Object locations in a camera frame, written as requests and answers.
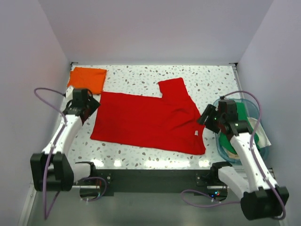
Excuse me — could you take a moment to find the red t shirt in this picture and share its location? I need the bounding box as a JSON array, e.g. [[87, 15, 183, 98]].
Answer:
[[90, 78, 206, 155]]

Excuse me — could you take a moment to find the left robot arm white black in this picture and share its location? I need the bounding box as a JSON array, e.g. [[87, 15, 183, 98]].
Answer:
[[30, 87, 100, 192]]

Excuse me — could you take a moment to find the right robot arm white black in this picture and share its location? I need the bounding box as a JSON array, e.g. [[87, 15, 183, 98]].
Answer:
[[198, 99, 289, 220]]

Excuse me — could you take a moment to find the green t shirt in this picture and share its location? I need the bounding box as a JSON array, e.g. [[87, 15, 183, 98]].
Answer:
[[218, 102, 261, 153]]

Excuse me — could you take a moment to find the clear blue plastic basket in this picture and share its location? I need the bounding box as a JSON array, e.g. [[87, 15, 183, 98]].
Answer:
[[215, 99, 269, 165]]

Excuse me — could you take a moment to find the folded orange t shirt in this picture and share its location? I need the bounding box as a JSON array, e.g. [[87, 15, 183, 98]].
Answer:
[[67, 67, 107, 95]]

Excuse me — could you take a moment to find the beige t shirt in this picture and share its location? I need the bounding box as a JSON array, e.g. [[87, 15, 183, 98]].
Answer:
[[226, 152, 240, 161]]

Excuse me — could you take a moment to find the white t shirt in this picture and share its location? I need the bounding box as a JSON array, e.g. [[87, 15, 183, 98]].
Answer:
[[247, 117, 271, 148]]

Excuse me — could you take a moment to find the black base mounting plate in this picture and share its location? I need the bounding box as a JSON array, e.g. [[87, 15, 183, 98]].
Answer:
[[73, 169, 228, 201]]

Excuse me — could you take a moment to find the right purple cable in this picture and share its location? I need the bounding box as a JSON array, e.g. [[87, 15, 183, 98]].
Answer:
[[180, 90, 287, 221]]

